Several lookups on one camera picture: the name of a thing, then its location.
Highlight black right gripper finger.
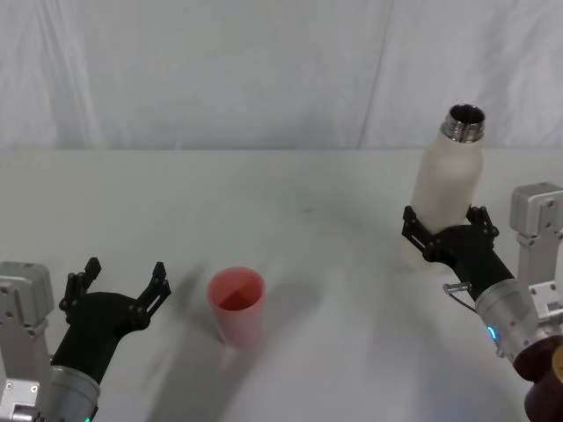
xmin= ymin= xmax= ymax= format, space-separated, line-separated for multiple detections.
xmin=400 ymin=205 xmax=442 ymax=265
xmin=465 ymin=204 xmax=501 ymax=242

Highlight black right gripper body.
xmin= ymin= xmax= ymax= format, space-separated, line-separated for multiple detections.
xmin=432 ymin=223 xmax=515 ymax=299

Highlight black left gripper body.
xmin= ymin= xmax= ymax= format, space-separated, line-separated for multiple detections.
xmin=50 ymin=291 xmax=151 ymax=388

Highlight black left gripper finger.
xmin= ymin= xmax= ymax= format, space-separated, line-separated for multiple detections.
xmin=58 ymin=257 xmax=103 ymax=313
xmin=130 ymin=261 xmax=172 ymax=329

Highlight cream vacuum bottle steel neck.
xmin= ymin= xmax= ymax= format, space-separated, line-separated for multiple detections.
xmin=401 ymin=104 xmax=487 ymax=270

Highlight pink plastic cup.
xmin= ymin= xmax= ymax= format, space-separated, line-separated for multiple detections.
xmin=206 ymin=266 xmax=267 ymax=349

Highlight white table cloth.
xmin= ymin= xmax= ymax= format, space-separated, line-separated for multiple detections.
xmin=0 ymin=148 xmax=563 ymax=422

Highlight white wrinkled curtain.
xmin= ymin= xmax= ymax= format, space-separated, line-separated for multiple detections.
xmin=0 ymin=0 xmax=563 ymax=151

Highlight thin dark cable silver plug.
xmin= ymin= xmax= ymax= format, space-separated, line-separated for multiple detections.
xmin=442 ymin=280 xmax=481 ymax=314

